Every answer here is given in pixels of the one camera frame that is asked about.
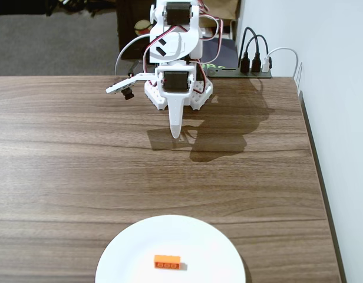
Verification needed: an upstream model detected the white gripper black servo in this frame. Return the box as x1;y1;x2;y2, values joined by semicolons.
155;64;199;140

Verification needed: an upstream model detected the orange lego block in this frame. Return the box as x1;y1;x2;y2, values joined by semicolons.
153;254;182;270

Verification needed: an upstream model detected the white round plate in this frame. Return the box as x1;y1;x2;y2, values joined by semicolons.
94;214;247;283

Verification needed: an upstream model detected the red white yellow ball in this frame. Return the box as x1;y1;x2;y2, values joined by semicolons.
134;19;153;37

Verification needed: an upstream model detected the dark brown cabinet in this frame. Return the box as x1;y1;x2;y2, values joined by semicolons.
115;0;159;62

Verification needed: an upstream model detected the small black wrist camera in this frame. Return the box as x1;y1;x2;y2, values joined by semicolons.
120;86;136;101

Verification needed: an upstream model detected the black camera cable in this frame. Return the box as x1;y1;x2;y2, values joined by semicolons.
127;60;144;80

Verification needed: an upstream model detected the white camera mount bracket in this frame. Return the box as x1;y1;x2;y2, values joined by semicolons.
105;73;159;96

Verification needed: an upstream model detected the red white servo wire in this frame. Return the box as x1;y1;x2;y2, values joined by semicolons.
198;5;226;64
143;25;183;74

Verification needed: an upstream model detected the long white arm cable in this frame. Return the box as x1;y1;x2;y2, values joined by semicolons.
114;35;153;76

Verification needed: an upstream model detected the black usb hub with cables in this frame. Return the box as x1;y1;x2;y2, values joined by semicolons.
202;37;240;72

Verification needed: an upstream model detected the black usb cable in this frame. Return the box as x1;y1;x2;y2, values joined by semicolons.
238;27;251;74
245;34;270;74

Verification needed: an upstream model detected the white usb cable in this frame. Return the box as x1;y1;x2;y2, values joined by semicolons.
262;47;303;90

